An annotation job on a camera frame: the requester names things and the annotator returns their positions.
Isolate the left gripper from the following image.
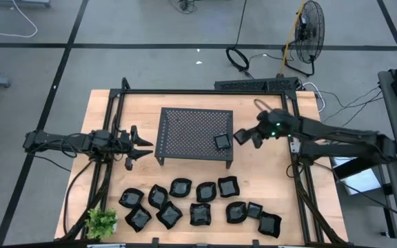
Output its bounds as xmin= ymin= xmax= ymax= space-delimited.
xmin=114 ymin=125 xmax=154 ymax=172

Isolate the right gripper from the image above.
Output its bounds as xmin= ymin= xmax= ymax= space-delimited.
xmin=245 ymin=110 xmax=285 ymax=150

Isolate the black wavy square plate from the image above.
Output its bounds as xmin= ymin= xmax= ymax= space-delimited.
xmin=217 ymin=175 xmax=241 ymax=198
xmin=155 ymin=200 xmax=184 ymax=231
xmin=257 ymin=211 xmax=283 ymax=239
xmin=124 ymin=204 xmax=153 ymax=234
xmin=189 ymin=202 xmax=212 ymax=227

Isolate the black perforated metal riser shelf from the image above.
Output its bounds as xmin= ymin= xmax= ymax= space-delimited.
xmin=154 ymin=107 xmax=234 ymax=169

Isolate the black perforated metal box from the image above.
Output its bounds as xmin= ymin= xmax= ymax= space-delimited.
xmin=214 ymin=76 xmax=301 ymax=93

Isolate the small green potted plant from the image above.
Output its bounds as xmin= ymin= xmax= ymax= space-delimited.
xmin=85 ymin=207 xmax=119 ymax=241

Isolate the black desk support beam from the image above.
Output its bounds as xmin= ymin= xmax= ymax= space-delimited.
xmin=332 ymin=151 xmax=397 ymax=180

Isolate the white box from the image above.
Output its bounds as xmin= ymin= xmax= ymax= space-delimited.
xmin=329 ymin=156 xmax=383 ymax=196

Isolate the black floor fan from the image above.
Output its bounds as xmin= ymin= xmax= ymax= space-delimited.
xmin=281 ymin=0 xmax=326 ymax=78

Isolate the short white cable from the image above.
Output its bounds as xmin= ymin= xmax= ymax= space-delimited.
xmin=301 ymin=81 xmax=326 ymax=114

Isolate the black coiled floor cable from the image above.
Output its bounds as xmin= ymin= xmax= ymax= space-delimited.
xmin=225 ymin=0 xmax=254 ymax=79

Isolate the yellow cable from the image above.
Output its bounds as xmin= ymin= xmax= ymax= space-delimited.
xmin=280 ymin=0 xmax=305 ymax=76

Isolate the black cable bundle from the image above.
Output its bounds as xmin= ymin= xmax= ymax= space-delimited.
xmin=169 ymin=0 xmax=199 ymax=15

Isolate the white floor cable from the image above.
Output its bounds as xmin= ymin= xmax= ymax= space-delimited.
xmin=0 ymin=0 xmax=39 ymax=39

